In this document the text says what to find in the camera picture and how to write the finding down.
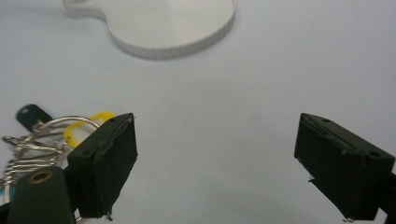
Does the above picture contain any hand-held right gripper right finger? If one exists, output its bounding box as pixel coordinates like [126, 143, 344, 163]
[293, 112, 396, 221]

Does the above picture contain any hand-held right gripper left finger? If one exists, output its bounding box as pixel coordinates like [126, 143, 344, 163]
[66, 112, 138, 219]

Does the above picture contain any key bunch with yellow ring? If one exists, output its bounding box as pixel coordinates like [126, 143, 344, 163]
[0, 103, 117, 224]

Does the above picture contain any white key stand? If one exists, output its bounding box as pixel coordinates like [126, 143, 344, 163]
[62, 0, 236, 61]

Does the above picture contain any white table sheet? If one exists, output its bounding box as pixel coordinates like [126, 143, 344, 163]
[0, 0, 396, 224]

